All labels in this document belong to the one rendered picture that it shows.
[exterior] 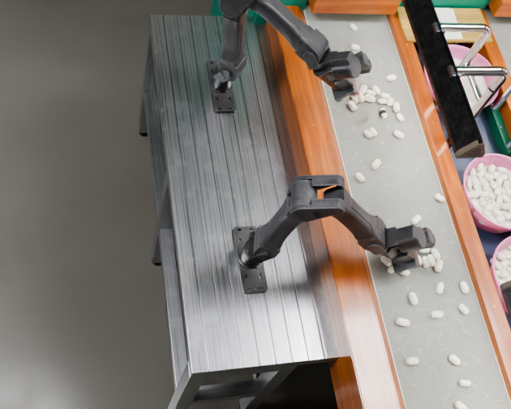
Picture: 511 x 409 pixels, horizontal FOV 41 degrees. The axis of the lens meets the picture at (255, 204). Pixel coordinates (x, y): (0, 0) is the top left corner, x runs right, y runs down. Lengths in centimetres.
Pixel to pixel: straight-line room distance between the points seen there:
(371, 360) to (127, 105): 163
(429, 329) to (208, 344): 60
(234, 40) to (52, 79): 121
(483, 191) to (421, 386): 68
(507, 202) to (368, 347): 71
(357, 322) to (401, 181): 50
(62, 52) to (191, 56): 97
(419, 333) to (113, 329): 112
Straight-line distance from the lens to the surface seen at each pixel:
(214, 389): 217
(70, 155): 284
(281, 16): 189
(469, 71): 195
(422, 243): 180
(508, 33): 273
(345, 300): 187
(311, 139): 207
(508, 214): 224
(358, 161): 211
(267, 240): 176
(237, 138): 213
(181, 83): 222
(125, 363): 250
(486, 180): 227
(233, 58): 207
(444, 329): 198
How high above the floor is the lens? 241
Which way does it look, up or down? 59 degrees down
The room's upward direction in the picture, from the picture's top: 23 degrees clockwise
